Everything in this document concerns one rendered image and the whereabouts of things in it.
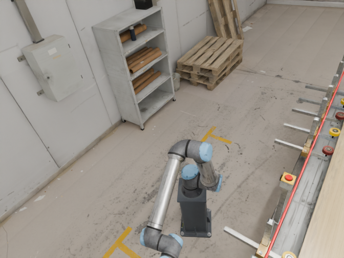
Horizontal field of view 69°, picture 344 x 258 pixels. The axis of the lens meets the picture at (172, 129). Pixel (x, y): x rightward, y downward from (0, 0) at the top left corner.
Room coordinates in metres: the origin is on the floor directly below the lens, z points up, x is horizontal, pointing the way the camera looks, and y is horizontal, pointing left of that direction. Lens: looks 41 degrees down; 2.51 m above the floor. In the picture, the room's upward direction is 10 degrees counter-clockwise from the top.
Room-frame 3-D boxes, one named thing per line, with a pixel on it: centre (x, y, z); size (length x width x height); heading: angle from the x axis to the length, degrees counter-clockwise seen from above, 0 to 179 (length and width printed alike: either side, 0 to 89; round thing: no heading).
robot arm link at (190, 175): (1.34, -0.10, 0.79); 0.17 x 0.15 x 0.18; 62
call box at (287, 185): (0.87, -0.64, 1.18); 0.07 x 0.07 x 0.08; 48
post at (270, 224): (0.68, -0.47, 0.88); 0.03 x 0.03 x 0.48; 48
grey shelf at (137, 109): (3.46, 0.31, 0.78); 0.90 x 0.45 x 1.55; 138
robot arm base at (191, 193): (1.34, -0.09, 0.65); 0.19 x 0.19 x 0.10
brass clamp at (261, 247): (0.66, -0.45, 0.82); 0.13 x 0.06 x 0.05; 138
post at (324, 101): (1.61, -1.30, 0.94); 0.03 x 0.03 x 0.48; 48
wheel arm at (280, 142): (1.42, -1.07, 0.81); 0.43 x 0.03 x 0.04; 48
